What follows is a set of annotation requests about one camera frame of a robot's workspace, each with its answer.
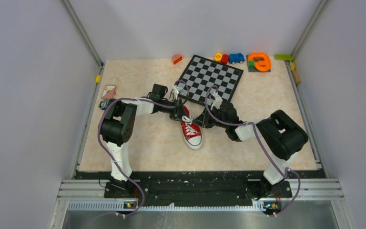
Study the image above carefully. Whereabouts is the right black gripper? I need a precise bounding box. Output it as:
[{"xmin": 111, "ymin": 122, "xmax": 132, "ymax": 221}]
[{"xmin": 192, "ymin": 106, "xmax": 229, "ymax": 129}]

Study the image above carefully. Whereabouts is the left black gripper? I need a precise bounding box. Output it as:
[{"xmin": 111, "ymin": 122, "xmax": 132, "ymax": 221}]
[{"xmin": 159, "ymin": 97, "xmax": 191, "ymax": 123}]

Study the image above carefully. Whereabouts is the red canvas sneaker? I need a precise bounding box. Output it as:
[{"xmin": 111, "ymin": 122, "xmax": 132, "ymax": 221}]
[{"xmin": 180, "ymin": 106, "xmax": 203, "ymax": 150}]

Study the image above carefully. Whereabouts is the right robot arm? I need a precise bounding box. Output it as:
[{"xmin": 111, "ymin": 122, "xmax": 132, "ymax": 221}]
[{"xmin": 193, "ymin": 102, "xmax": 308, "ymax": 197}]

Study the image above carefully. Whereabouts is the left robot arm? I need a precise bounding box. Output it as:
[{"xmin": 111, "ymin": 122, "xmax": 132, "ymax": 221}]
[{"xmin": 98, "ymin": 82, "xmax": 193, "ymax": 197}]

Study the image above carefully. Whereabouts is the black grey checkerboard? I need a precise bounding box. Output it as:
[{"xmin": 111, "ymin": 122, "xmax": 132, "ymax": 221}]
[{"xmin": 178, "ymin": 55, "xmax": 244, "ymax": 106}]

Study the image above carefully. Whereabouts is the orange half-round toy block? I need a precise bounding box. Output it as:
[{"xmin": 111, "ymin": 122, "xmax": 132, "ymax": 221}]
[{"xmin": 172, "ymin": 54, "xmax": 183, "ymax": 65}]

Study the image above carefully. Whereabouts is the red toy cylinder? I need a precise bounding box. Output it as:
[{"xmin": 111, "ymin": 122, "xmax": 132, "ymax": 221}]
[{"xmin": 221, "ymin": 54, "xmax": 229, "ymax": 64}]

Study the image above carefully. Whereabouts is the yellow toy cylinder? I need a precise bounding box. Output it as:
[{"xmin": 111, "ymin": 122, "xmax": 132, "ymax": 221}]
[{"xmin": 214, "ymin": 52, "xmax": 223, "ymax": 62}]

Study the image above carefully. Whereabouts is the pink tangram card box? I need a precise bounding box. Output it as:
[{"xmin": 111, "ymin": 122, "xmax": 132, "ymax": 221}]
[{"xmin": 102, "ymin": 85, "xmax": 117, "ymax": 100}]

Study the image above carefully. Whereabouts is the blue toy car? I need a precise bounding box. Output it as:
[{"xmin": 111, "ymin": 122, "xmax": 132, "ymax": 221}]
[{"xmin": 228, "ymin": 53, "xmax": 245, "ymax": 64}]

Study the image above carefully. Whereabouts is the small blue toy robot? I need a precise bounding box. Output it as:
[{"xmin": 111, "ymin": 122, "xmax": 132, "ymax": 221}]
[{"xmin": 98, "ymin": 100, "xmax": 109, "ymax": 110}]

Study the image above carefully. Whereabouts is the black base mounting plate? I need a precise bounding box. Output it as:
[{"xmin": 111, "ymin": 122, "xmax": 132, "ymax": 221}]
[{"xmin": 74, "ymin": 170, "xmax": 325, "ymax": 209}]

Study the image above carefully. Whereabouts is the orange curved track toy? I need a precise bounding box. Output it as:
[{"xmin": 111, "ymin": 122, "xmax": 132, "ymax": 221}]
[{"xmin": 246, "ymin": 52, "xmax": 272, "ymax": 73}]

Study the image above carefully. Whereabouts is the green flat block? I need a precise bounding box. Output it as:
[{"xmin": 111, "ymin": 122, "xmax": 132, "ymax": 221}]
[{"xmin": 274, "ymin": 54, "xmax": 293, "ymax": 61}]

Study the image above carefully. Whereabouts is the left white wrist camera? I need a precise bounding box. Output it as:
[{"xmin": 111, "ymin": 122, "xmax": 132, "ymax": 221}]
[{"xmin": 171, "ymin": 85, "xmax": 184, "ymax": 100}]

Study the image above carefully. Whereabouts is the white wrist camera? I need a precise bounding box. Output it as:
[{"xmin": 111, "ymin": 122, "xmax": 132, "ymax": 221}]
[
  {"xmin": 171, "ymin": 85, "xmax": 184, "ymax": 100},
  {"xmin": 210, "ymin": 92, "xmax": 223, "ymax": 110}
]

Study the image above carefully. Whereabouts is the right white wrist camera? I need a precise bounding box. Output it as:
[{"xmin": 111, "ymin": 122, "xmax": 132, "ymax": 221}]
[{"xmin": 210, "ymin": 92, "xmax": 223, "ymax": 110}]

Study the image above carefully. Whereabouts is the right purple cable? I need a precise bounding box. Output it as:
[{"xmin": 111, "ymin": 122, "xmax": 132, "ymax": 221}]
[{"xmin": 204, "ymin": 85, "xmax": 302, "ymax": 218}]

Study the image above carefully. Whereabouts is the purple cable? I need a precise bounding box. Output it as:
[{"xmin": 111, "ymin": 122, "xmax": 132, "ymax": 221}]
[
  {"xmin": 204, "ymin": 85, "xmax": 302, "ymax": 218},
  {"xmin": 97, "ymin": 79, "xmax": 191, "ymax": 219}
]

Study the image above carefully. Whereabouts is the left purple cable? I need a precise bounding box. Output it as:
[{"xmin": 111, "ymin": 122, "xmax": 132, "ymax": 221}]
[{"xmin": 97, "ymin": 79, "xmax": 191, "ymax": 219}]

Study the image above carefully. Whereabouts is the yellow clip on rail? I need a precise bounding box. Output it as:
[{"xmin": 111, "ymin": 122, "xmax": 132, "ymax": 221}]
[{"xmin": 95, "ymin": 75, "xmax": 101, "ymax": 83}]

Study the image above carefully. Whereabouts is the wooden block on rail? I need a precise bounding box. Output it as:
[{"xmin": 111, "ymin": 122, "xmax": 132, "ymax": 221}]
[{"xmin": 291, "ymin": 70, "xmax": 302, "ymax": 85}]

